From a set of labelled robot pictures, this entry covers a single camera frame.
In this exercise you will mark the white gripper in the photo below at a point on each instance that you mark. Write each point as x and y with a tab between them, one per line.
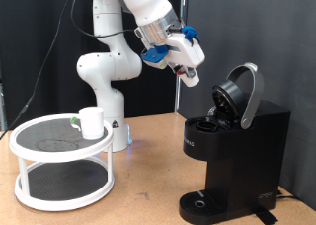
186	52

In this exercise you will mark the K-cup pod with orange lid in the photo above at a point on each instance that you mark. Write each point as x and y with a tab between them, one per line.
193	82

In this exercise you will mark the black Keurig coffee machine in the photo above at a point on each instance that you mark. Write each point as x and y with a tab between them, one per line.
250	146

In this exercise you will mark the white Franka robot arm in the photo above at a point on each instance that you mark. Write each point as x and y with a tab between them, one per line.
112	67

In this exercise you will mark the silver vertical pole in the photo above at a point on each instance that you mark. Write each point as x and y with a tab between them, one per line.
177	96

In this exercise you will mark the grey partition panel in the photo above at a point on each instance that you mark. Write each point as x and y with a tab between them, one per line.
263	27

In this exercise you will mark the white mug with green tape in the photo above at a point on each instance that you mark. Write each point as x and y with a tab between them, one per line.
92	123

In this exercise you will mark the white two-tier turntable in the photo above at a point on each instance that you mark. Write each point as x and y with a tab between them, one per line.
39	154

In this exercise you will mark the black curtain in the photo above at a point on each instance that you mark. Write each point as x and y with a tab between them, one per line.
19	37

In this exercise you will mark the black tape strip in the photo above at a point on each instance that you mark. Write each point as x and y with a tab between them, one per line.
266	216

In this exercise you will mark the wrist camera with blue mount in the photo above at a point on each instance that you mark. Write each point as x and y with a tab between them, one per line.
154	55

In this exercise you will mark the grey metal post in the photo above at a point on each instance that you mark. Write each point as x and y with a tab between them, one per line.
2	106

